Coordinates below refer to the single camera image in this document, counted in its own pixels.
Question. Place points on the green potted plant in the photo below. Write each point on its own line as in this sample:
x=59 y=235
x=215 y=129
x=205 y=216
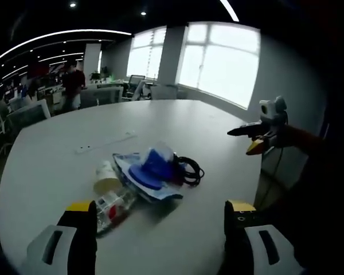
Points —
x=95 y=75

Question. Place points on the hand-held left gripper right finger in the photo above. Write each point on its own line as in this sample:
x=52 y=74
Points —
x=246 y=237

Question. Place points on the white paper cup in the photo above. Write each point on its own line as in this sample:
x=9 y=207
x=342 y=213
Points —
x=105 y=178

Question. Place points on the blue white plastic packet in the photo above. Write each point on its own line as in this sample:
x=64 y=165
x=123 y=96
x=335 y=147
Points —
x=149 y=186

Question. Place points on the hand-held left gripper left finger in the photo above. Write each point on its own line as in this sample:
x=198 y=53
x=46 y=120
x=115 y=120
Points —
x=74 y=229

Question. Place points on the white power strip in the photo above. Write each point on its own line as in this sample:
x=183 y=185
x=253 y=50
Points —
x=106 y=142

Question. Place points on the clear plastic bottle red label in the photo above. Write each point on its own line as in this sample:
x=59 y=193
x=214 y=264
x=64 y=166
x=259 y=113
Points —
x=113 y=211

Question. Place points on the white table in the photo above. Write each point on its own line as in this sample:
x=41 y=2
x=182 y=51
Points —
x=137 y=177

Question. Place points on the grey office chair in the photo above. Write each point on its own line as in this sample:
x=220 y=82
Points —
x=135 y=86

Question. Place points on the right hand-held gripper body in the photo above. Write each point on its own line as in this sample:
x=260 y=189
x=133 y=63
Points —
x=273 y=112

